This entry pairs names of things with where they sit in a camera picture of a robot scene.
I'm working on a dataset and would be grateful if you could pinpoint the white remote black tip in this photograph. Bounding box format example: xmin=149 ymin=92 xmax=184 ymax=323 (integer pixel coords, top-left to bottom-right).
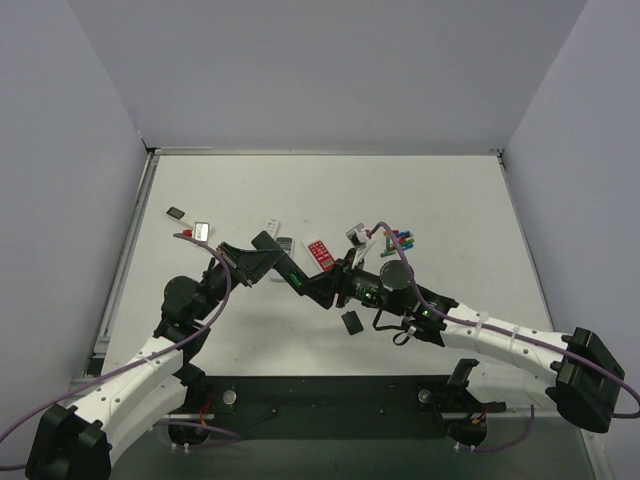
xmin=166 ymin=206 xmax=211 ymax=231

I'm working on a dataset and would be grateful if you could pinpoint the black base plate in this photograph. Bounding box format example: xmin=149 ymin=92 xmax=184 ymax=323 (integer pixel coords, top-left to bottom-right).
xmin=176 ymin=375 xmax=506 ymax=440

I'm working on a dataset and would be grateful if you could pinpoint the slim white remote control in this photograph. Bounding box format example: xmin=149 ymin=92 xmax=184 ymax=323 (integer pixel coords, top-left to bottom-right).
xmin=265 ymin=218 xmax=281 ymax=239

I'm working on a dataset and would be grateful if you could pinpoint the black battery cover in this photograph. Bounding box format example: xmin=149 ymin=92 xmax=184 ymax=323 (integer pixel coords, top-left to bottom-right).
xmin=341 ymin=311 xmax=364 ymax=336

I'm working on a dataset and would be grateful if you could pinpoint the grey white remote control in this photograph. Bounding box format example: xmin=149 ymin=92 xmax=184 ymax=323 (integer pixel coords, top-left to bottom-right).
xmin=270 ymin=236 xmax=294 ymax=283

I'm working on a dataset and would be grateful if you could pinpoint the aluminium frame rail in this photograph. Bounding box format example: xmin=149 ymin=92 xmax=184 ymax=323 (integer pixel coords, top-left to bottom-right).
xmin=70 ymin=369 xmax=187 ymax=419

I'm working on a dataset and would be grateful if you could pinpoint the purple cable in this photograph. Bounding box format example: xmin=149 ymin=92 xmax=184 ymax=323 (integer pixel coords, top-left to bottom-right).
xmin=0 ymin=232 xmax=234 ymax=469
xmin=367 ymin=222 xmax=640 ymax=419

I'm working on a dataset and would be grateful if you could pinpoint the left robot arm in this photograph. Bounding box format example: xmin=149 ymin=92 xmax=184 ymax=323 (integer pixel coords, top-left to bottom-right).
xmin=25 ymin=231 xmax=284 ymax=479

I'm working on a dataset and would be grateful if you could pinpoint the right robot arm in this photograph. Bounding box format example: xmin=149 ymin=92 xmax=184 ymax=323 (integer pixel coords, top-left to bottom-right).
xmin=286 ymin=260 xmax=624 ymax=433

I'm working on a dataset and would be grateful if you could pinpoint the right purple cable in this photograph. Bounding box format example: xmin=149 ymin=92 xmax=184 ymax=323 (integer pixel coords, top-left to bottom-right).
xmin=367 ymin=222 xmax=640 ymax=419

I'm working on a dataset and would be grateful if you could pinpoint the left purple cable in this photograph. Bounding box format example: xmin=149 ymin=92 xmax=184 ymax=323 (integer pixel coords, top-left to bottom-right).
xmin=0 ymin=232 xmax=234 ymax=469

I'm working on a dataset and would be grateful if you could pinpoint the red white remote control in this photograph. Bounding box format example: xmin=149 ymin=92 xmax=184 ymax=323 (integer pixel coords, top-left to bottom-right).
xmin=303 ymin=237 xmax=335 ymax=272

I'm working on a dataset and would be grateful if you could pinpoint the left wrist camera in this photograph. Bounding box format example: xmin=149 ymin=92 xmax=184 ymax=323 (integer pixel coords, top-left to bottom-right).
xmin=183 ymin=222 xmax=212 ymax=243

